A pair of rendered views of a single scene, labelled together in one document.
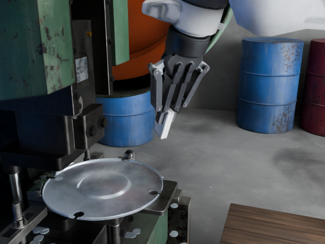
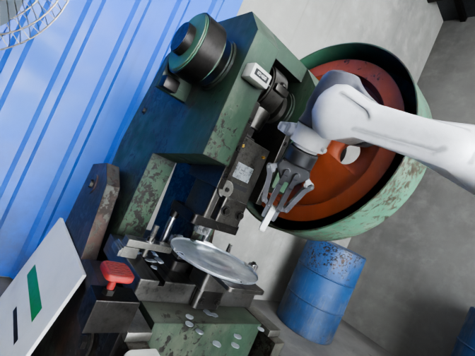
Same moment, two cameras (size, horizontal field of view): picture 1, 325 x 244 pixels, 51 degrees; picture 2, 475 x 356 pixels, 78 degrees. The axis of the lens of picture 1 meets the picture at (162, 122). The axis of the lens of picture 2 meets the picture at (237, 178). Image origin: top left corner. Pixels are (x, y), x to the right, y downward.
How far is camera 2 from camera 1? 0.39 m
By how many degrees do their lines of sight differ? 40
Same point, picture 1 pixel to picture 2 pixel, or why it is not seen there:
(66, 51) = (231, 143)
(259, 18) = (319, 119)
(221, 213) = not seen: outside the picture
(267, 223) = not seen: outside the picture
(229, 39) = (459, 303)
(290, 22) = (340, 126)
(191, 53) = (294, 159)
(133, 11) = (316, 176)
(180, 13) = (295, 129)
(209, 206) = not seen: outside the picture
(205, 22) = (307, 138)
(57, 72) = (217, 148)
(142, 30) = (317, 191)
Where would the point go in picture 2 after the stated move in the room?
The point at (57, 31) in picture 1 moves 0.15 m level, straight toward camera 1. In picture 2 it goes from (230, 128) to (210, 107)
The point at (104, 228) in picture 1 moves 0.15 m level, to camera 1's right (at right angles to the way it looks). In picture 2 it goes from (192, 286) to (231, 316)
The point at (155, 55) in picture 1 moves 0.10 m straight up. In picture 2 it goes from (315, 209) to (326, 184)
